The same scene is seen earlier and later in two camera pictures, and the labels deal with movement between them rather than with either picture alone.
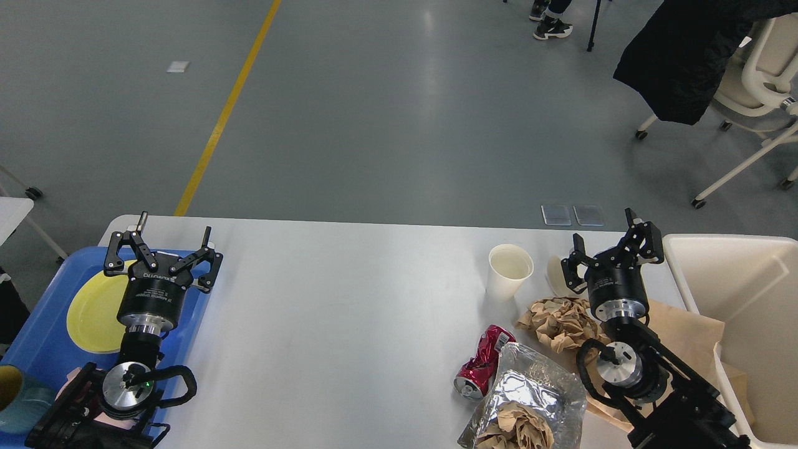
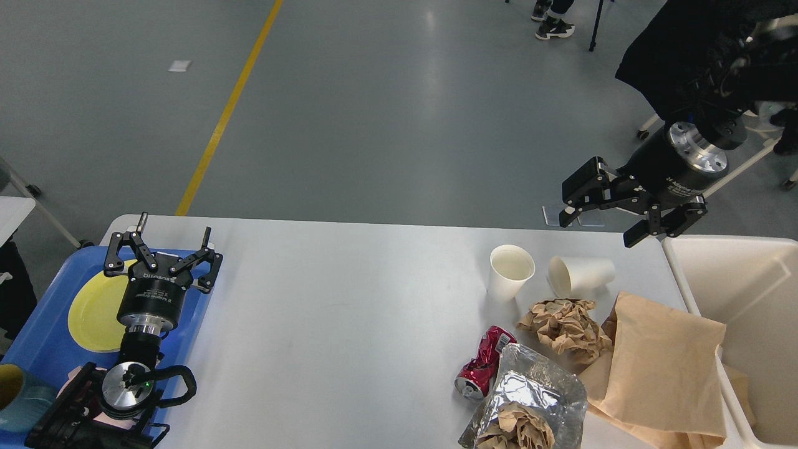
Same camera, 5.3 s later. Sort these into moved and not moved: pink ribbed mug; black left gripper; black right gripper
Moved: black right gripper
Not moved: pink ribbed mug; black left gripper
